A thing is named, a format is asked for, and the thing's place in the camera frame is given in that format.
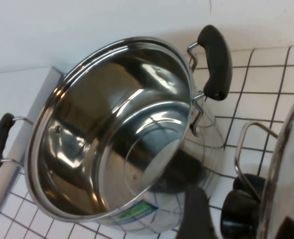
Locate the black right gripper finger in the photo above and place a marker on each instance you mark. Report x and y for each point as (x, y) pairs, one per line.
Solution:
(198, 219)

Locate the stainless steel lid black knob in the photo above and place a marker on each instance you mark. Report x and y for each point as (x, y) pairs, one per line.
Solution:
(291, 174)

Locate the white black-grid tablecloth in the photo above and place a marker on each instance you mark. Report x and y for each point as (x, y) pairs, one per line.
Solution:
(261, 82)

